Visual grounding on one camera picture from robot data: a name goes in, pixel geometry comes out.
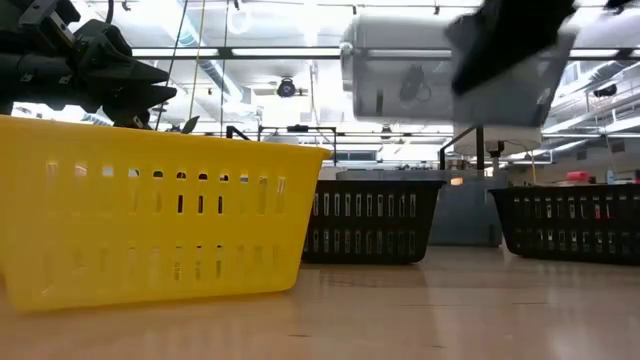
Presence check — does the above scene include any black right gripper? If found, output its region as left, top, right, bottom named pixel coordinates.
left=443, top=0, right=578, bottom=97

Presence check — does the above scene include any yellow slotted plastic basket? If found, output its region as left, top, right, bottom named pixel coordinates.
left=0, top=114, right=334, bottom=314

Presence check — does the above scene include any translucent grey plastic bin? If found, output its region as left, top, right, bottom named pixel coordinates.
left=340, top=13, right=579, bottom=129
left=334, top=168, right=504, bottom=248

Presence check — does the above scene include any thin black hanging line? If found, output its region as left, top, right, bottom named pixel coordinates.
left=218, top=0, right=231, bottom=137

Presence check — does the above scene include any long thin black cable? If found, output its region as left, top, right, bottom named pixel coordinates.
left=153, top=0, right=190, bottom=132

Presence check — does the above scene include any black slotted plastic basket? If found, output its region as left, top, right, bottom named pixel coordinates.
left=488, top=183, right=640, bottom=267
left=301, top=178, right=447, bottom=266

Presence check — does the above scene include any black ceiling spotlight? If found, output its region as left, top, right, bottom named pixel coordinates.
left=398, top=63, right=433, bottom=103
left=275, top=76, right=298, bottom=99

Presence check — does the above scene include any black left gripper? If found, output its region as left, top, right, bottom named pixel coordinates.
left=73, top=18, right=179, bottom=130

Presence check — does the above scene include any white hanging ring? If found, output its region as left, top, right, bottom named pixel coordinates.
left=227, top=4, right=254, bottom=36

